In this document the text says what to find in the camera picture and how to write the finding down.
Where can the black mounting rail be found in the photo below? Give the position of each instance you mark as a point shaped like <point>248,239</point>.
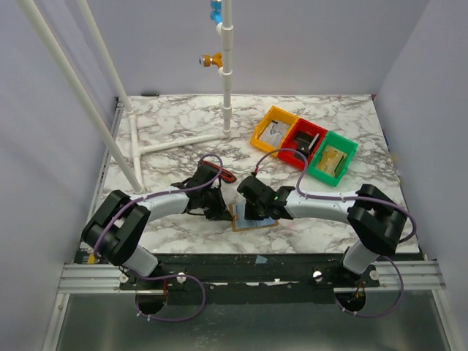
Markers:
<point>224,279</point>

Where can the green plastic bin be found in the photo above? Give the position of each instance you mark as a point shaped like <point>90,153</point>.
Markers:
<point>337,141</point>

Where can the gold cards in green bin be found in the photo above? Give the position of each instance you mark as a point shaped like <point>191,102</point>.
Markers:
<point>331,161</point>

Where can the cards in yellow bin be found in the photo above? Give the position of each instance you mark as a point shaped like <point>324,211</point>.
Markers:
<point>274,133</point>

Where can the red black utility knife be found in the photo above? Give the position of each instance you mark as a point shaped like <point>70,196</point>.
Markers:
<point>225,175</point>

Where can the mustard yellow card holder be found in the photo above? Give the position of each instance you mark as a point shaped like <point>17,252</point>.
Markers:
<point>241,223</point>

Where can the black items in red bin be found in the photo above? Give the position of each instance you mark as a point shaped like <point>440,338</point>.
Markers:
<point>305,143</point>

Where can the white PVC pipe frame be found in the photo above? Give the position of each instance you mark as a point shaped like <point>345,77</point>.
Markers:
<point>133,174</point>

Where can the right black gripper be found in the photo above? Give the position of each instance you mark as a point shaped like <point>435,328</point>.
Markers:
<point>252,205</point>

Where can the yellow plastic bin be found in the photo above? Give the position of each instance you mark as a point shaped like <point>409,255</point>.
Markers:
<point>275,113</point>

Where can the orange camera on pole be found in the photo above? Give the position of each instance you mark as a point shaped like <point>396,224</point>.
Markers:
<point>214,60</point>

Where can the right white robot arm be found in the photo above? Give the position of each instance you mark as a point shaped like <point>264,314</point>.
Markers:
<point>377,221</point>

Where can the red plastic bin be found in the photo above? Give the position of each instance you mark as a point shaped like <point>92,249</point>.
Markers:
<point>292,158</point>

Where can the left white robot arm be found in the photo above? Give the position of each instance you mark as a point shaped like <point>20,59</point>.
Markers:
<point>115,229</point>

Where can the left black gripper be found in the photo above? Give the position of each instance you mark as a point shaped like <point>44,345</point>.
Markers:
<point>218,204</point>

